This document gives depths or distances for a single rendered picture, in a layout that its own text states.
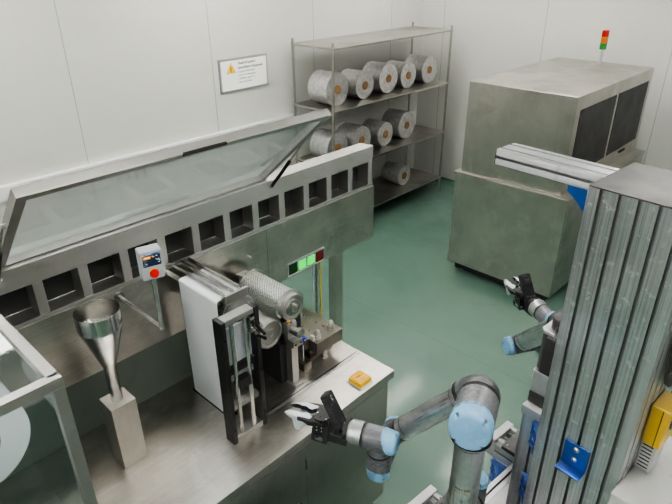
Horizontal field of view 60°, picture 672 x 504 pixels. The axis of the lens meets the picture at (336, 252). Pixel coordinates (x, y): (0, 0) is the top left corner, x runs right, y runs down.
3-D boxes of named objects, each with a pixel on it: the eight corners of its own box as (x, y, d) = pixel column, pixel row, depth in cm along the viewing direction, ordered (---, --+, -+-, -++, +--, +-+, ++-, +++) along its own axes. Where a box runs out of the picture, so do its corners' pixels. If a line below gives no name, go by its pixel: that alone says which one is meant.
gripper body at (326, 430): (308, 439, 180) (344, 450, 176) (309, 416, 177) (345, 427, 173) (318, 425, 187) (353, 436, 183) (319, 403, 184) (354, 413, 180)
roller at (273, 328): (260, 353, 228) (258, 328, 223) (221, 328, 244) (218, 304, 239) (283, 340, 236) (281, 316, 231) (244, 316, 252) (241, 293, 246)
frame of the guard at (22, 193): (16, 216, 138) (2, 189, 138) (-5, 286, 180) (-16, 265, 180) (341, 123, 211) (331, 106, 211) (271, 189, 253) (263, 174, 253)
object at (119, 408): (122, 477, 201) (89, 344, 175) (103, 456, 210) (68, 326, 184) (157, 454, 210) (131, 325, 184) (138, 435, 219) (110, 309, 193)
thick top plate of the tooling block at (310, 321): (317, 355, 251) (317, 343, 248) (258, 319, 275) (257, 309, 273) (342, 339, 261) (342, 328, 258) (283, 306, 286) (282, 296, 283)
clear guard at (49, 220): (22, 195, 143) (22, 194, 143) (2, 263, 181) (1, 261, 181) (321, 116, 210) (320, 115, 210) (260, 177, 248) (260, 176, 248)
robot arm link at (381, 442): (393, 464, 171) (394, 443, 168) (358, 454, 175) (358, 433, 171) (400, 446, 178) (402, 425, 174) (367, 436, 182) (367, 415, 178)
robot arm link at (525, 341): (572, 335, 188) (505, 362, 233) (601, 329, 191) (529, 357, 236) (560, 301, 192) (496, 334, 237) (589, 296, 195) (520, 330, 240)
